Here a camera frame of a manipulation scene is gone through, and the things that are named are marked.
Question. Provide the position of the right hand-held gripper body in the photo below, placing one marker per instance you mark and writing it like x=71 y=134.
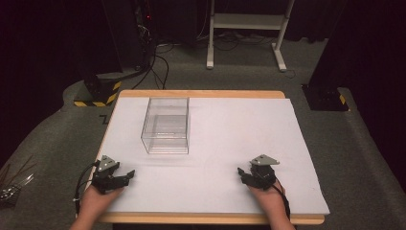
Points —
x=262 y=174

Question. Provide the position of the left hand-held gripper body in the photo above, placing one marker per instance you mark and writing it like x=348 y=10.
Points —
x=105 y=179

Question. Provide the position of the person's left hand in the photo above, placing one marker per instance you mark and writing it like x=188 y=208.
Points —
x=97 y=201

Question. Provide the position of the person's right hand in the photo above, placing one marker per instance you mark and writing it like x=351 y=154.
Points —
x=267 y=199

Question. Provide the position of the white table sheet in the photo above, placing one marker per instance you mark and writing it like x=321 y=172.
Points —
x=223 y=143

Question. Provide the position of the clear plastic box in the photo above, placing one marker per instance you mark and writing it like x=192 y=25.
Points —
x=166 y=127

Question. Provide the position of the wooden table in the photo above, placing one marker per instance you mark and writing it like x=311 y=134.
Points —
x=204 y=93

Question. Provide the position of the black yellow striped stand base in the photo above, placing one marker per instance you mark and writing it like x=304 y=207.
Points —
x=101 y=91

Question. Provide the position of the shiny metal utensils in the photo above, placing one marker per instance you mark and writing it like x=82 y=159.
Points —
x=14 y=190

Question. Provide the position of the dark equipment rack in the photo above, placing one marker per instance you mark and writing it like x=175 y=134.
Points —
x=127 y=32

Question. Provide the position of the dark curtain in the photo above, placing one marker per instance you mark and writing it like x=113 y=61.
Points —
x=367 y=44
x=48 y=41

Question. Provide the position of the white metal stand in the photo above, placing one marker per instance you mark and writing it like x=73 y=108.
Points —
x=245 y=21

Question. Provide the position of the black stand base plate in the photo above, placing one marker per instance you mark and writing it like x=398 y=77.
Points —
x=325 y=98

